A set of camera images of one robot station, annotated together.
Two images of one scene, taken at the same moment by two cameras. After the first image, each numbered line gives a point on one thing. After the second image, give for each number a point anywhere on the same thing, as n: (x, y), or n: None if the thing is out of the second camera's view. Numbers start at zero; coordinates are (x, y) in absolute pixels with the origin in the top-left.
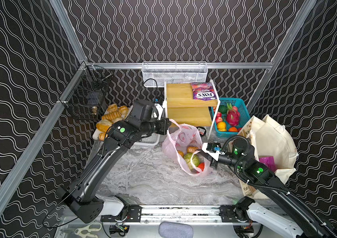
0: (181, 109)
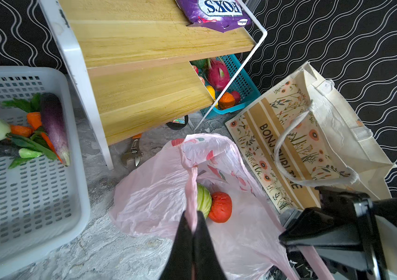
0: (128, 64)
